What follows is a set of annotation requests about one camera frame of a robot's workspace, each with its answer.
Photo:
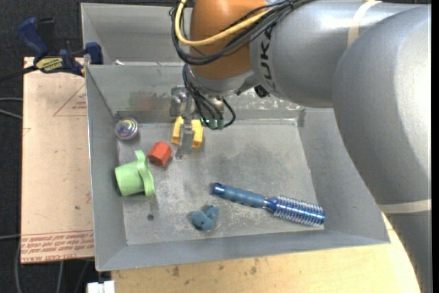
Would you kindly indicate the yellow toy block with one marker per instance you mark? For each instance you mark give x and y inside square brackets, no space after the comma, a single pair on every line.
[177,134]

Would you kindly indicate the green plastic cup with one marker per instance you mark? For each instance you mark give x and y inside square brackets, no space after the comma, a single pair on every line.
[132,178]

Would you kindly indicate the blue hairbrush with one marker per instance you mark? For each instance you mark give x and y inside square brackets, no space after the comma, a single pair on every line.
[260,202]

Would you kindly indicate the brown cardboard board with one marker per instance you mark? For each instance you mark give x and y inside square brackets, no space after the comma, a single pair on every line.
[55,164]

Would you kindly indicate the red-orange block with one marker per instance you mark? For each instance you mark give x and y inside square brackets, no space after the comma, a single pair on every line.
[160,153]

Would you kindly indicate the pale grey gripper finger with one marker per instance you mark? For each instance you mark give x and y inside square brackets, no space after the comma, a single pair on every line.
[188,139]

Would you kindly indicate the grey metal bin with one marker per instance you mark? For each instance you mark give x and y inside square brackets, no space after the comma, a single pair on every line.
[247,168]

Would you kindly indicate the blue-grey small toy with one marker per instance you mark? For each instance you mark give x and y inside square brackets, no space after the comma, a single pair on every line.
[205,218]

